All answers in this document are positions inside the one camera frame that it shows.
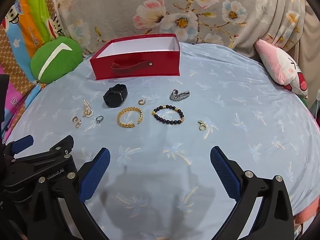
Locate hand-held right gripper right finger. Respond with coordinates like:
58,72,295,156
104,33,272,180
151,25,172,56
210,146,294,240

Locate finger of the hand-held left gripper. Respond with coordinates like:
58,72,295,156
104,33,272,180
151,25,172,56
5,135,34,160
14,135,75,165

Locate gold chain cuff bracelet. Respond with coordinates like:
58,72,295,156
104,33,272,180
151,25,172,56
117,107,144,128

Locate light blue palm-print sheet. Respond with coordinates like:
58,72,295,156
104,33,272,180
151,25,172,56
5,41,320,240

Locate black wrist watch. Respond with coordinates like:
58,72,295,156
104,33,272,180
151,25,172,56
103,83,128,108

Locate black beaded bracelet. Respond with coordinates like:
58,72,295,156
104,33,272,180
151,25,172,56
151,104,185,126

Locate pearl cluster earring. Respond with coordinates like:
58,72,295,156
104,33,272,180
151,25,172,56
82,99,94,118

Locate white cable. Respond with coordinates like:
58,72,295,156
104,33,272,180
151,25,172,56
312,89,320,123

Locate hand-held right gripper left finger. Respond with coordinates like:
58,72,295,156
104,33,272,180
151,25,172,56
26,147,111,240

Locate dark flat object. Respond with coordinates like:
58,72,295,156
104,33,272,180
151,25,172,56
0,74,9,140

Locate salmon pink cloth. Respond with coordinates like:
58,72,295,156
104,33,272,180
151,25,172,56
292,200,319,233

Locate colourful cartoon blanket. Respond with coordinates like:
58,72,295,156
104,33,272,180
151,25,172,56
0,0,66,142

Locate silver link bracelet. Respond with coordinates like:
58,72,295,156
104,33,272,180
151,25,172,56
169,89,192,102

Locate grey floral blanket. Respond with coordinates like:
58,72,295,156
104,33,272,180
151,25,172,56
50,0,320,64

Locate green round cushion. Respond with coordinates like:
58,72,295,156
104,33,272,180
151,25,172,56
30,36,83,84

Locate red box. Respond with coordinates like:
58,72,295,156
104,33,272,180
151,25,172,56
90,33,181,81

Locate pink cartoon pillow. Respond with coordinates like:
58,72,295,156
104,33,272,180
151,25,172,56
254,39,309,99

